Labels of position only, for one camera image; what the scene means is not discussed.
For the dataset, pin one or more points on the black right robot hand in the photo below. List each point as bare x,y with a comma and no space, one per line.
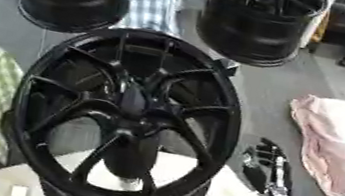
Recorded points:
256,174

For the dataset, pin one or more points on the white pin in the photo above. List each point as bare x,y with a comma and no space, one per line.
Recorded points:
19,193

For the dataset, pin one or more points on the large black spoked wheel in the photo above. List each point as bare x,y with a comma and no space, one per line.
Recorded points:
119,117

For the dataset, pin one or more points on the pink crumpled cloth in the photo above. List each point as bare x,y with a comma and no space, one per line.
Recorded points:
340,143

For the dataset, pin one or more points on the blue checked cloth table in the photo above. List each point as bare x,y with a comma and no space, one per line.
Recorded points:
151,5

